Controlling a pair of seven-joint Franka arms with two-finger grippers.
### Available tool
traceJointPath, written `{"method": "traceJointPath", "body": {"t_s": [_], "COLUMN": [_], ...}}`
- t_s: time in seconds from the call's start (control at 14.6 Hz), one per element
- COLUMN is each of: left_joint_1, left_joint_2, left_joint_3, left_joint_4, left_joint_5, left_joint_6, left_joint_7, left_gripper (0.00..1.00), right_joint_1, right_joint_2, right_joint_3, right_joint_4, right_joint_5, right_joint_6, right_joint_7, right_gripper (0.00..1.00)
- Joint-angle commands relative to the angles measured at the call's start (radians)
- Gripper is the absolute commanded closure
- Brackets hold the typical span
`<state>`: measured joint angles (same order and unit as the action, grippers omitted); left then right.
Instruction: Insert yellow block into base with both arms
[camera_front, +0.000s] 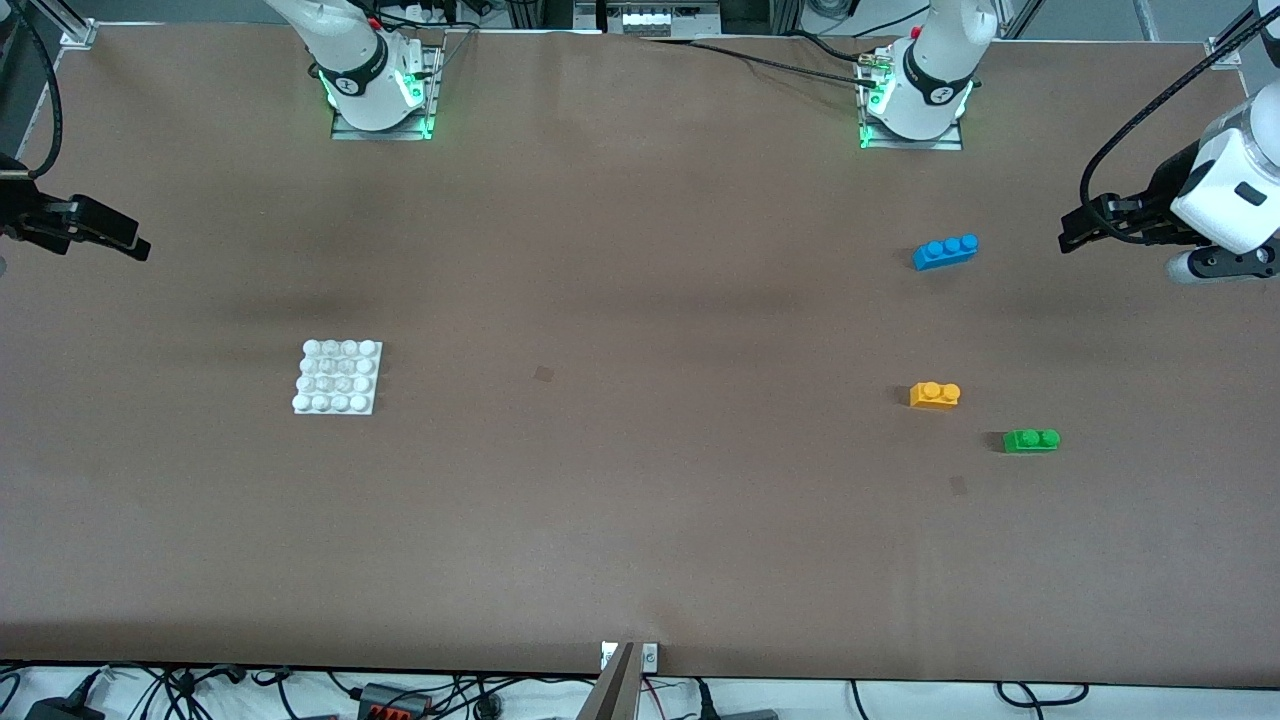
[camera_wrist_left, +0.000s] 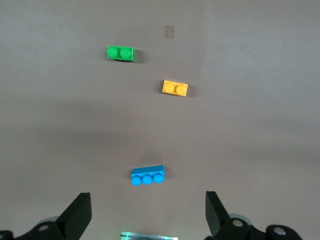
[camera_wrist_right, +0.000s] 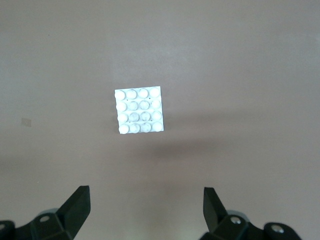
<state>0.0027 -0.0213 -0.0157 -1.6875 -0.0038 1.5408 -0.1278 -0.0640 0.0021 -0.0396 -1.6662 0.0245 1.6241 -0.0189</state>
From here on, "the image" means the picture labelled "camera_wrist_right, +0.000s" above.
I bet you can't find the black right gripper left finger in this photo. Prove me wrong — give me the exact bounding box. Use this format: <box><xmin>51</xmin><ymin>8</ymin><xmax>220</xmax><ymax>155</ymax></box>
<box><xmin>0</xmin><ymin>185</ymin><xmax>91</xmax><ymax>240</ymax></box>

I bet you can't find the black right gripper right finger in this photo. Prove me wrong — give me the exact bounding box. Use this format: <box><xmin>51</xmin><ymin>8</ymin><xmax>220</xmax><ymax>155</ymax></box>
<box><xmin>199</xmin><ymin>186</ymin><xmax>301</xmax><ymax>240</ymax></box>

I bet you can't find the white studded base plate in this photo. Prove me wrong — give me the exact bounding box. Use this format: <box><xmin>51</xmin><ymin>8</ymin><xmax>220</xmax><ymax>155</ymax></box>
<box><xmin>114</xmin><ymin>86</ymin><xmax>166</xmax><ymax>136</ymax></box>

